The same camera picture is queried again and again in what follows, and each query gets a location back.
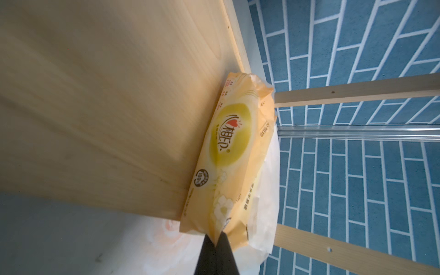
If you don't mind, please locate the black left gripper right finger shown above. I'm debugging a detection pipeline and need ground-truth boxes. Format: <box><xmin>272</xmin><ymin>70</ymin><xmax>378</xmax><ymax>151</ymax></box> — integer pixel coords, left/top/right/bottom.
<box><xmin>215</xmin><ymin>232</ymin><xmax>239</xmax><ymax>275</ymax></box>

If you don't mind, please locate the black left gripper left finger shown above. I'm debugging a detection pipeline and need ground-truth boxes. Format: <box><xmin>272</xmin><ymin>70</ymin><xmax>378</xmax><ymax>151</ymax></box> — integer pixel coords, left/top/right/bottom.
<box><xmin>194</xmin><ymin>235</ymin><xmax>217</xmax><ymax>275</ymax></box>

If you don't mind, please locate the orange white tissue pack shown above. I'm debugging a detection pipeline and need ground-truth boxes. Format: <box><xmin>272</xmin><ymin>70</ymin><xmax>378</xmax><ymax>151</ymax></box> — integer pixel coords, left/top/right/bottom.
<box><xmin>179</xmin><ymin>73</ymin><xmax>280</xmax><ymax>270</ymax></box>

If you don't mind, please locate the wooden two-tier shelf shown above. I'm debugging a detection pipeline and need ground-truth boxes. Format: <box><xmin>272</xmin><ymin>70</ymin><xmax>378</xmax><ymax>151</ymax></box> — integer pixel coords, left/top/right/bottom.
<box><xmin>1</xmin><ymin>1</ymin><xmax>440</xmax><ymax>275</ymax></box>

